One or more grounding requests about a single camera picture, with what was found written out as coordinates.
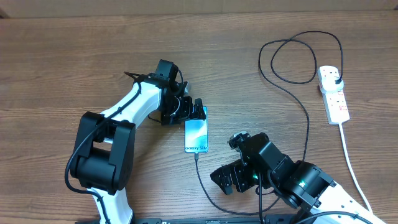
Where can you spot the white charger adapter plug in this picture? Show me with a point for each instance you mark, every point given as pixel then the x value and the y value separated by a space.
pixel 330 85

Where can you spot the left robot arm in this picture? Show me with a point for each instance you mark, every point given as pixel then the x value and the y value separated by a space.
pixel 102 159

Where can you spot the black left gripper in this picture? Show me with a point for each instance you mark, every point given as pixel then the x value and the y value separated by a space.
pixel 186 112

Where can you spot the blue Galaxy smartphone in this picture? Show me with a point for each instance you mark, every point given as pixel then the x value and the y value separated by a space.
pixel 196 135

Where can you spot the white power strip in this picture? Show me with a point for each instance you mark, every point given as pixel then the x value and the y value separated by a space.
pixel 335 103

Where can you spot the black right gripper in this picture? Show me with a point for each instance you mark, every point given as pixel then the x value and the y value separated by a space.
pixel 240 171

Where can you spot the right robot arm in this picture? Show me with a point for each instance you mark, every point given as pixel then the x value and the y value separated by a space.
pixel 301 185

